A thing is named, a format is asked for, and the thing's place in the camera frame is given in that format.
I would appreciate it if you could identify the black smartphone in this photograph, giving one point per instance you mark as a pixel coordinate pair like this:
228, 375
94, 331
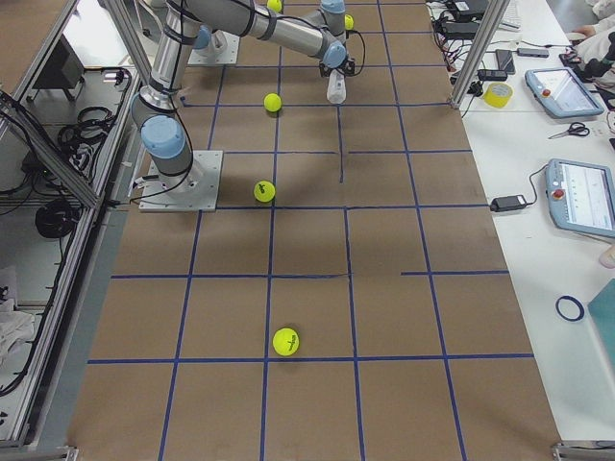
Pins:
505, 61

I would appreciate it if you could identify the teach pendant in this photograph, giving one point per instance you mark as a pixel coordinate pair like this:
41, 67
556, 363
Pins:
561, 93
580, 196

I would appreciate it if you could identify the black power adapter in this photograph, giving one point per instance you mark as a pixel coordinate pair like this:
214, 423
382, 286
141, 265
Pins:
508, 203

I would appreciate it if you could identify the clear tennis ball can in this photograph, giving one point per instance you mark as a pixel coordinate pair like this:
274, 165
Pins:
336, 91

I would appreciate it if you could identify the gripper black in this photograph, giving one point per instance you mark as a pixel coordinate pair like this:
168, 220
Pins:
332, 70

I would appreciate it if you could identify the aluminium frame post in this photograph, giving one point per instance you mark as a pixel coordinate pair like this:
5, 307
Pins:
488, 26

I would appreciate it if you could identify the yellow tape roll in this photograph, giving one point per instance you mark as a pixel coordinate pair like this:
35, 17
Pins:
497, 95

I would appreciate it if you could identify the teach pendant far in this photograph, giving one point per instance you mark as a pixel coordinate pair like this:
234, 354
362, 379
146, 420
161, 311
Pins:
561, 93

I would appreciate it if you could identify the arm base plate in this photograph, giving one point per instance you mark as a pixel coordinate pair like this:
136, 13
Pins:
226, 58
199, 191

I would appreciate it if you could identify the teach pendant near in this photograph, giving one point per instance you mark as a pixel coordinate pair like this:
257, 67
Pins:
580, 196

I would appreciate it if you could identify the teal box corner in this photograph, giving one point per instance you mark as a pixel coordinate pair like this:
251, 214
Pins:
601, 310

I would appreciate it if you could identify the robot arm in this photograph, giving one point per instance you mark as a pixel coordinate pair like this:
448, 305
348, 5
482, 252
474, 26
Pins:
320, 35
209, 44

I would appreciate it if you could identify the tennis ball far left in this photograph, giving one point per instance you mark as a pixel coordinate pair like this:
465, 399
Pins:
275, 5

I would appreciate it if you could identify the tennis ball far right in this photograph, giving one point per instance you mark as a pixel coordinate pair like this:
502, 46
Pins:
286, 341

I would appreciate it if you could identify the tennis ball near base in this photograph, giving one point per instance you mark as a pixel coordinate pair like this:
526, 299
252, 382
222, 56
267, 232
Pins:
264, 191

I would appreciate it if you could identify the tennis ball centre front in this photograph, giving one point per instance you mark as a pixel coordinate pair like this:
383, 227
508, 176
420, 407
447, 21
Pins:
272, 102

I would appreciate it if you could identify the tennis ball near gripper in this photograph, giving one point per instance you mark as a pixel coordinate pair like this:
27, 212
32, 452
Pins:
349, 22

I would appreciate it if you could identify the scissors black handles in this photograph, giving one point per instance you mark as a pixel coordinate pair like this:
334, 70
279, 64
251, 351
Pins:
577, 129

